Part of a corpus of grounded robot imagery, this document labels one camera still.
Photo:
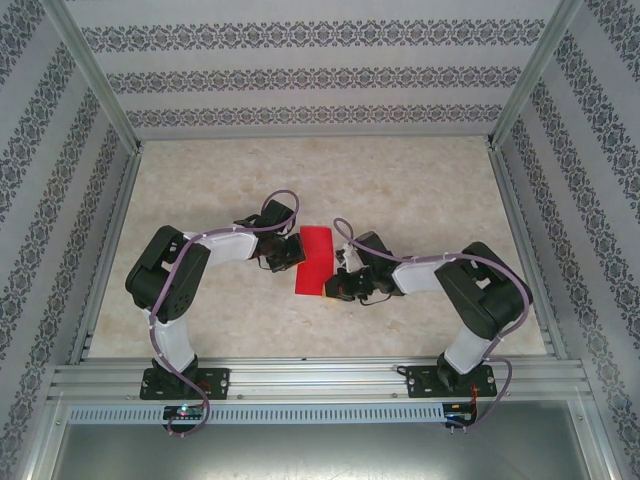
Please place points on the aluminium frame post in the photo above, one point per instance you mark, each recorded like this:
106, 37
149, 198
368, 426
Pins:
100, 75
531, 75

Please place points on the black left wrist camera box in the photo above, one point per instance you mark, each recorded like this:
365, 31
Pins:
277, 215

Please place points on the long aluminium mounting rail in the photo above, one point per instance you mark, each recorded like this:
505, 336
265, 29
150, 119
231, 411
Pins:
320, 380

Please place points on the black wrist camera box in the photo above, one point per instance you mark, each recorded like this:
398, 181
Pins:
372, 247
277, 215

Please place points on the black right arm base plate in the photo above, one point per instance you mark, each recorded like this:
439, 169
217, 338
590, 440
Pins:
420, 382

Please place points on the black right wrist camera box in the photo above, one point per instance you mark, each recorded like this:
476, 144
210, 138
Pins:
372, 247

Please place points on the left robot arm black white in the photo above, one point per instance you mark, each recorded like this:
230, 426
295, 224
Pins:
225, 252

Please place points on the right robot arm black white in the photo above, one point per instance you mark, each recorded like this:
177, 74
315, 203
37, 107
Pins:
415, 277

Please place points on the grey metal sheet shelf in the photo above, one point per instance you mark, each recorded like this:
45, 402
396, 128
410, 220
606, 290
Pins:
320, 455

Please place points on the aluminium table side rail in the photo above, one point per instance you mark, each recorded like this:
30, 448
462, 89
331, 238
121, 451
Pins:
525, 250
110, 250

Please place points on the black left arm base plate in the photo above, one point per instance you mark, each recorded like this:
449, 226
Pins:
220, 385

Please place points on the red paper sheet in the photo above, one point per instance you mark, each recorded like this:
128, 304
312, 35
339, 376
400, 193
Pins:
315, 260

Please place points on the aluminium frame upright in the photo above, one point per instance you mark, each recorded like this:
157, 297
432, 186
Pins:
600, 445
40, 445

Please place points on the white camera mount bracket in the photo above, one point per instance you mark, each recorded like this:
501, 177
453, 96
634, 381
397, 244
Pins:
346, 255

